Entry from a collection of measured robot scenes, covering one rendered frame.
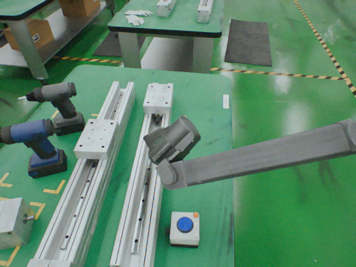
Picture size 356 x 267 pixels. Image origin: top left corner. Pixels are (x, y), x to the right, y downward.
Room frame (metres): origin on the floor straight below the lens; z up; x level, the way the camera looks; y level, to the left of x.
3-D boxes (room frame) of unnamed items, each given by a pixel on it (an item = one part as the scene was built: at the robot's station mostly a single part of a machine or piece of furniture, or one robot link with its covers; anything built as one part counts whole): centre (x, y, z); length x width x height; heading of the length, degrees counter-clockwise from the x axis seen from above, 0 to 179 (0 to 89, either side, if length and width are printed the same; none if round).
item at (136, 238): (0.59, 0.09, 0.82); 0.80 x 0.10 x 0.09; 177
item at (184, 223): (0.30, -0.02, 0.84); 0.04 x 0.04 x 0.02
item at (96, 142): (0.60, 0.28, 0.87); 0.16 x 0.11 x 0.07; 177
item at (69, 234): (0.60, 0.28, 0.82); 0.80 x 0.10 x 0.09; 177
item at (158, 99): (0.84, 0.08, 0.87); 0.16 x 0.11 x 0.07; 177
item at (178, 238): (0.30, -0.01, 0.81); 0.10 x 0.08 x 0.06; 87
